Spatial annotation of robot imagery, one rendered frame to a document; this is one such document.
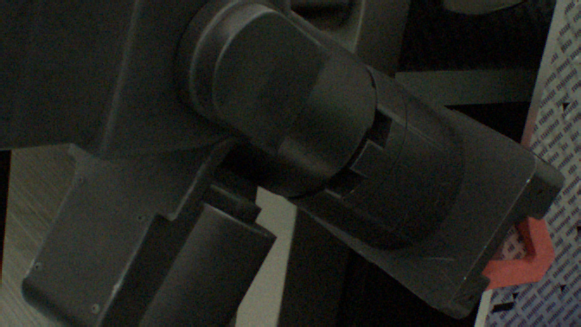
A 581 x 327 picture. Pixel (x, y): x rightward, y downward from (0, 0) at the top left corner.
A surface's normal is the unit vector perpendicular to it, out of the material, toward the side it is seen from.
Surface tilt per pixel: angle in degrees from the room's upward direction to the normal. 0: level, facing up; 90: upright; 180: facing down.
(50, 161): 0
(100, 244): 67
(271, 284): 90
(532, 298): 90
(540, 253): 95
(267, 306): 90
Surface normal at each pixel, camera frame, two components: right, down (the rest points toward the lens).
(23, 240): 0.16, -0.92
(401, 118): 0.75, -0.29
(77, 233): -0.50, -0.20
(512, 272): 0.63, 0.44
